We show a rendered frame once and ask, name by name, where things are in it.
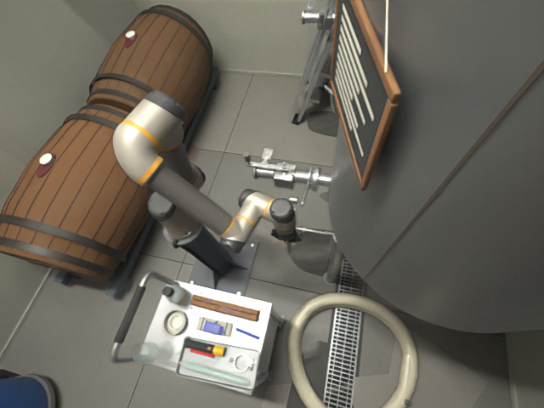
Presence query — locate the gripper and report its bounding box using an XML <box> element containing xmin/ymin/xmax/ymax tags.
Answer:
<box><xmin>270</xmin><ymin>226</ymin><xmax>303</xmax><ymax>247</ymax></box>

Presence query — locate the grey tank manway hatch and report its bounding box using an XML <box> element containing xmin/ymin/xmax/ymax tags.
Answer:
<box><xmin>287</xmin><ymin>226</ymin><xmax>342</xmax><ymax>275</ymax></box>

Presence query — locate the steel outlet pipe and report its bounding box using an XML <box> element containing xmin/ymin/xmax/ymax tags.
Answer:
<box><xmin>252</xmin><ymin>161</ymin><xmax>333</xmax><ymax>189</ymax></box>

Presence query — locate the steel valve lever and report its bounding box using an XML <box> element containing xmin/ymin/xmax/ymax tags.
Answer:
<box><xmin>243</xmin><ymin>151</ymin><xmax>296</xmax><ymax>172</ymax></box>

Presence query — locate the grey steel tank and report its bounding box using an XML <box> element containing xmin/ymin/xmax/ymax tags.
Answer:
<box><xmin>326</xmin><ymin>0</ymin><xmax>544</xmax><ymax>337</ymax></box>

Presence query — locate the steel pipe fitting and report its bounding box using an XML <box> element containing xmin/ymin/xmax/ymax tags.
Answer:
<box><xmin>300</xmin><ymin>9</ymin><xmax>337</xmax><ymax>28</ymax></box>

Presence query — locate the brown wooden plank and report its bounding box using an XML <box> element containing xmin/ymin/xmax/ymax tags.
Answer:
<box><xmin>190</xmin><ymin>295</ymin><xmax>261</xmax><ymax>323</ymax></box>

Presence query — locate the steel floor drain grate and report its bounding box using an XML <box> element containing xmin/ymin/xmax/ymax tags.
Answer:
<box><xmin>323</xmin><ymin>258</ymin><xmax>367</xmax><ymax>408</ymax></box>

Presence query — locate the clear bottle with black cap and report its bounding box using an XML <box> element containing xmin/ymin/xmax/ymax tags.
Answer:
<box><xmin>162</xmin><ymin>285</ymin><xmax>190</xmax><ymax>306</ymax></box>

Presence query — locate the white cart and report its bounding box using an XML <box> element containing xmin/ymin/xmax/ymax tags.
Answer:
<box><xmin>110</xmin><ymin>271</ymin><xmax>286</xmax><ymax>397</ymax></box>

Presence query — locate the black and yellow flashlight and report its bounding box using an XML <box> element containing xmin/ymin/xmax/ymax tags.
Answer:
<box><xmin>183</xmin><ymin>337</ymin><xmax>228</xmax><ymax>359</ymax></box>

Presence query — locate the round cream tin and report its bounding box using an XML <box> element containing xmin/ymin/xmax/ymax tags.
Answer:
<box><xmin>164</xmin><ymin>309</ymin><xmax>190</xmax><ymax>336</ymax></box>

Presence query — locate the grey tray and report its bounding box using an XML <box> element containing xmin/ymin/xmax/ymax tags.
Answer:
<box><xmin>175</xmin><ymin>337</ymin><xmax>261</xmax><ymax>381</ymax></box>

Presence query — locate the clear glass tube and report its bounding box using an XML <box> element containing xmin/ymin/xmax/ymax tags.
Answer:
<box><xmin>179</xmin><ymin>360</ymin><xmax>251</xmax><ymax>387</ymax></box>

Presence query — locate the wood framed chalkboard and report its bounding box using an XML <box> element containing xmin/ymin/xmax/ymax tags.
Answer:
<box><xmin>329</xmin><ymin>0</ymin><xmax>403</xmax><ymax>191</ymax></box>

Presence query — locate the grey steel ladder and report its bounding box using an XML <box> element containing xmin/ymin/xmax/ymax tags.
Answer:
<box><xmin>290</xmin><ymin>23</ymin><xmax>337</xmax><ymax>125</ymax></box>

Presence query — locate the clear wine glass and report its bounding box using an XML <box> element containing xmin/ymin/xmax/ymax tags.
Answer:
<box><xmin>131</xmin><ymin>341</ymin><xmax>176</xmax><ymax>367</ymax></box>

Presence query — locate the brown wooden barrel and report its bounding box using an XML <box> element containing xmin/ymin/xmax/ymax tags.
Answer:
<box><xmin>0</xmin><ymin>105</ymin><xmax>172</xmax><ymax>284</ymax></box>
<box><xmin>86</xmin><ymin>3</ymin><xmax>214</xmax><ymax>129</ymax></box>

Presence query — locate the blue drum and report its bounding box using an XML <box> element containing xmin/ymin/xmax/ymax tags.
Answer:
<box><xmin>0</xmin><ymin>373</ymin><xmax>57</xmax><ymax>408</ymax></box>

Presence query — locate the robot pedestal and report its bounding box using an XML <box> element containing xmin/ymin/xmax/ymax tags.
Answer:
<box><xmin>171</xmin><ymin>235</ymin><xmax>261</xmax><ymax>295</ymax></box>

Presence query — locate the beige coiled hose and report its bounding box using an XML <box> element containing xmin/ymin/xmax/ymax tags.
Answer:
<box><xmin>288</xmin><ymin>292</ymin><xmax>420</xmax><ymax>408</ymax></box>

